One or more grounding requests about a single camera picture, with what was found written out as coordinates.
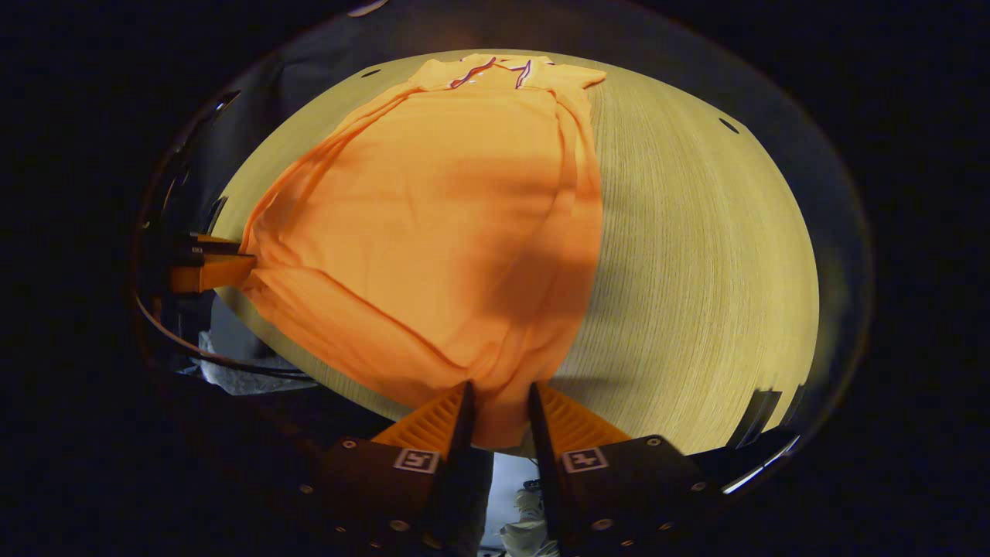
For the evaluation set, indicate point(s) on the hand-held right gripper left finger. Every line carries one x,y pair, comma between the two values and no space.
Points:
452,495

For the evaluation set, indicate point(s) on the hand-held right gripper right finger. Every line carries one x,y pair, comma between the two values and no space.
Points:
545,480

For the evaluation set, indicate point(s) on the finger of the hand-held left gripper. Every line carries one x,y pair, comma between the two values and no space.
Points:
213,246
209,275

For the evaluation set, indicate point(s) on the orange T-shirt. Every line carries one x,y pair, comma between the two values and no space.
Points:
433,232

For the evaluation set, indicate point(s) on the person's dark trouser leg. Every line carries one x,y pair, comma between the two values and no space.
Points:
478,503

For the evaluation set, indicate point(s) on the white shoe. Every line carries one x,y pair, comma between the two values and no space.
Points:
530,526

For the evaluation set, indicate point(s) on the crumpled grey plastic sheet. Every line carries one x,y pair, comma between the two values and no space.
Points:
232,381

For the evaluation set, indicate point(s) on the dark metal frame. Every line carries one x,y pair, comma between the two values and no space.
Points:
758,422

